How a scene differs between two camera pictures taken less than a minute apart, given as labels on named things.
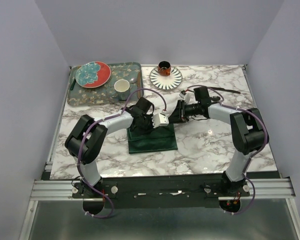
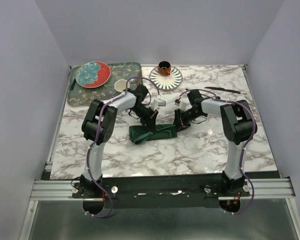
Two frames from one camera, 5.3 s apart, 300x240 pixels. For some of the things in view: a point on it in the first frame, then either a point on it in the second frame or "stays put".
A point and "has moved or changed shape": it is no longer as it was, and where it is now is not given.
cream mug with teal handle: (122, 88) stays put
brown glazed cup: (164, 68) stays put
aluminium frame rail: (278, 189) stays put
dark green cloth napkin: (161, 138) has moved or changed shape
